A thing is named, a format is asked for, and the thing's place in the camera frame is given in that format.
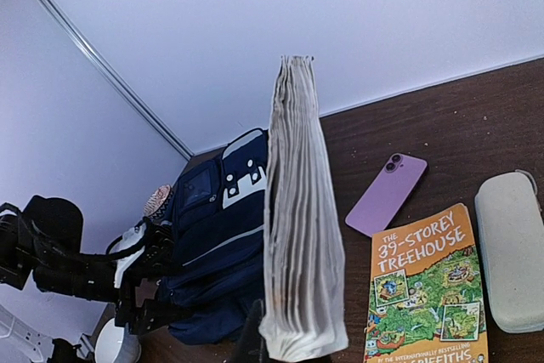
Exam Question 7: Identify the purple smartphone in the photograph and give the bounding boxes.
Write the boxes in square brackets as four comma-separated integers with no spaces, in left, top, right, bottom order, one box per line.
[345,153,428,237]

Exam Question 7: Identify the navy blue student backpack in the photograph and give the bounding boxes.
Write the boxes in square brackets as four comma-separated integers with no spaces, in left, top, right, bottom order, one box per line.
[156,128,268,345]

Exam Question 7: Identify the purple cover paperback book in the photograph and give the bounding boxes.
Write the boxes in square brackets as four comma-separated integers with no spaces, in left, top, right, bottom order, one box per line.
[259,56,349,362]

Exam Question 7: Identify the white ceramic bowl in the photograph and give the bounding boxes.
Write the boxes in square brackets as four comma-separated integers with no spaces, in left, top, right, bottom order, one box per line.
[94,319,141,363]

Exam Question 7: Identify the left aluminium frame post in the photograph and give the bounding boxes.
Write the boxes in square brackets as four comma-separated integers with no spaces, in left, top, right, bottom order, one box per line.
[37,0,194,161]

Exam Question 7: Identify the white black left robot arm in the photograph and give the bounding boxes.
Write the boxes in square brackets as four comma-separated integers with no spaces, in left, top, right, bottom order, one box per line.
[1,196,192,335]

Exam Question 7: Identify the beige glasses case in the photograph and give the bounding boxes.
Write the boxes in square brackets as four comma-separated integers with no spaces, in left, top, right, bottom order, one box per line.
[474,169,543,334]

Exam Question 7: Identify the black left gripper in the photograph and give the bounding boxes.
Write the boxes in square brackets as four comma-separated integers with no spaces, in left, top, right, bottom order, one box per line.
[71,218,188,334]

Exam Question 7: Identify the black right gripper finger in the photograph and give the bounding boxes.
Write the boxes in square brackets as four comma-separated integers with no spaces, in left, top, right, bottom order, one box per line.
[237,299,271,363]

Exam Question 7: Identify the orange treehouse paperback book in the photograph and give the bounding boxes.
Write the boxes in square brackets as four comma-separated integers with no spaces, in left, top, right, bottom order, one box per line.
[363,203,489,363]

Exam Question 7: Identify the pink patterned small bowl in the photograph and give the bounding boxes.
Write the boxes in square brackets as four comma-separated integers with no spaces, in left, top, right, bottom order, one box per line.
[143,184,173,222]

